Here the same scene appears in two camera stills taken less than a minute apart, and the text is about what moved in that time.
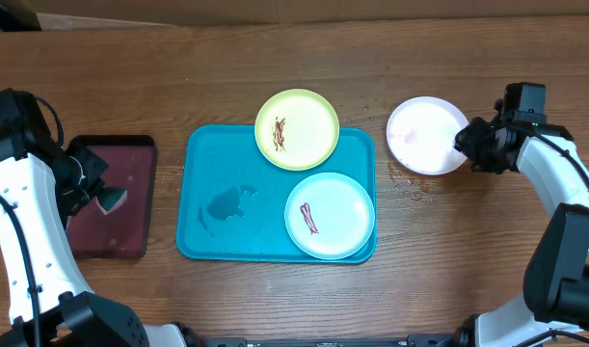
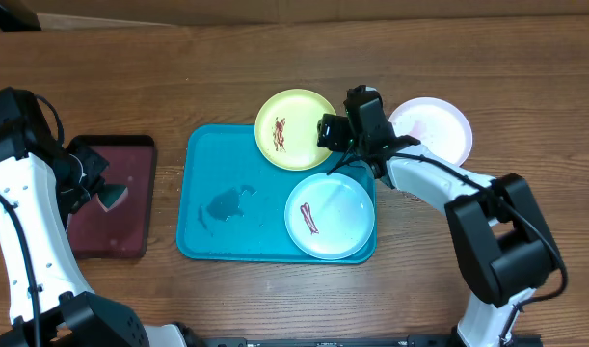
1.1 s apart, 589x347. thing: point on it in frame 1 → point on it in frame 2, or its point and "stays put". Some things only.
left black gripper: (96, 167) stays put
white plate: (421, 132) stays put
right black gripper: (466, 145) → (332, 134)
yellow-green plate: (297, 129) stays put
